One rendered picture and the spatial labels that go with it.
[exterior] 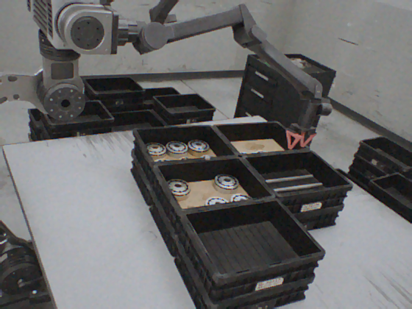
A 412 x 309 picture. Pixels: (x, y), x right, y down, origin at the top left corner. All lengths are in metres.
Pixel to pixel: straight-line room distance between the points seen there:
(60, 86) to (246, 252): 0.86
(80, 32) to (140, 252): 0.79
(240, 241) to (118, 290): 0.45
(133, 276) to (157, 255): 0.13
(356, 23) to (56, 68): 4.23
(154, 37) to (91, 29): 0.19
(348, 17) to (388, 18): 0.52
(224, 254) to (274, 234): 0.24
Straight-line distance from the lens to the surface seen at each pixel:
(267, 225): 1.54
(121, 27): 1.22
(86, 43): 1.19
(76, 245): 1.53
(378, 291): 1.70
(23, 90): 1.59
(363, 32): 5.20
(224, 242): 1.42
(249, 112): 3.42
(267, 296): 1.37
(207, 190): 1.64
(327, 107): 1.72
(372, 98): 5.10
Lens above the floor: 1.77
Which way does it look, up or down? 31 degrees down
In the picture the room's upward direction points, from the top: 11 degrees clockwise
